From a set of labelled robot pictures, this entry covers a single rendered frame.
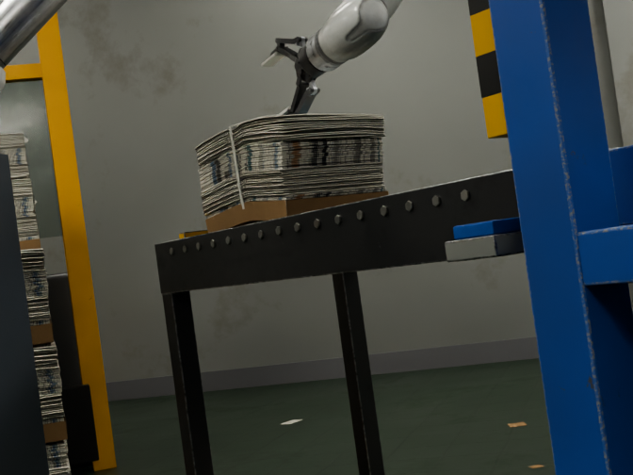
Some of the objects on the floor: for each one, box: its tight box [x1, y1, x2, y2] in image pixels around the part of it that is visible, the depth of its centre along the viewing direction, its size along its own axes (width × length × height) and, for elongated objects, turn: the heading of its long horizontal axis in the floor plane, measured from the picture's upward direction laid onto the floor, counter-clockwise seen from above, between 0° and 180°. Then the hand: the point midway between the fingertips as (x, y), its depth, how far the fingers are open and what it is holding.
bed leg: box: [332, 271, 385, 475], centre depth 264 cm, size 6×6×68 cm
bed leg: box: [162, 291, 214, 475], centre depth 235 cm, size 6×6×68 cm
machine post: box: [489, 0, 633, 475], centre depth 115 cm, size 9×9×155 cm
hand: (274, 90), depth 239 cm, fingers open, 13 cm apart
